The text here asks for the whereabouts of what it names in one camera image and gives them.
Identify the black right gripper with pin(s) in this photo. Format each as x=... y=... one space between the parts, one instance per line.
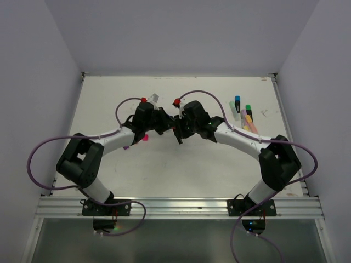
x=180 y=130

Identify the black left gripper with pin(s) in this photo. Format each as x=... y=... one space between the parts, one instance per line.
x=166 y=123

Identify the pink highlighter cap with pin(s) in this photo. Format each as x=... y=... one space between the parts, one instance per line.
x=146 y=137

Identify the mint green highlighter pen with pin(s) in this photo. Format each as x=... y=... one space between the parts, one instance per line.
x=234 y=111

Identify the blue highlighter pen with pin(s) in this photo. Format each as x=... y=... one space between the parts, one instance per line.
x=237 y=102

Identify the yellow pastel highlighter pen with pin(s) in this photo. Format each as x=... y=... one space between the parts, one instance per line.
x=251 y=124

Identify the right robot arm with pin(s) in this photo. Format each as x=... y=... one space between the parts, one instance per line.
x=277 y=160

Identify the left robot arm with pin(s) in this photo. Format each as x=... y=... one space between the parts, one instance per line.
x=81 y=159

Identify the lilac pastel highlighter pen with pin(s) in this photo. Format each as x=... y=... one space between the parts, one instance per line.
x=243 y=118

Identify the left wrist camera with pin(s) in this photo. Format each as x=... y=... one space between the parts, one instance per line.
x=153 y=98

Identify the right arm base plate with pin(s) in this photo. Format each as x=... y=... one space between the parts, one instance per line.
x=236 y=207

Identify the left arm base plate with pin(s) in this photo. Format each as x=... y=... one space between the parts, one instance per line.
x=92 y=209

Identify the aluminium right side rail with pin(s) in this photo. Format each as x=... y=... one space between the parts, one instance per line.
x=300 y=176

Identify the aluminium rail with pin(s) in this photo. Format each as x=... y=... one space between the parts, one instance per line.
x=183 y=208
x=300 y=176

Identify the aluminium front rail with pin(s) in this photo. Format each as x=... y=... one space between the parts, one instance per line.
x=183 y=208

